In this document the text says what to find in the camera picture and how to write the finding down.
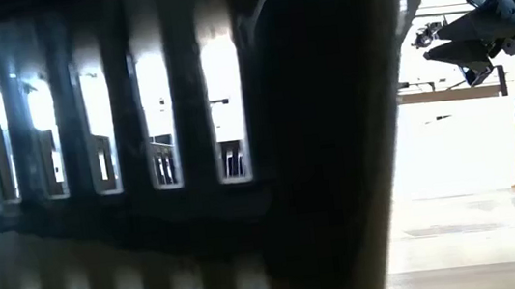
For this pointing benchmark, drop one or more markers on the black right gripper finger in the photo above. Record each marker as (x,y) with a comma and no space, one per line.
(466,52)
(482,24)

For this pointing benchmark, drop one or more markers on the black slotted plastic basket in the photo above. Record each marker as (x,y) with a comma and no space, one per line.
(324,132)

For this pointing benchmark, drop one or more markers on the wooden shelf with black legs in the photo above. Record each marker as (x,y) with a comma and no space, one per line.
(451,95)

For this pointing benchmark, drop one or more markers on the black ceiling-hung camera rig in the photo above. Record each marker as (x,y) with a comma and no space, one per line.
(427,35)

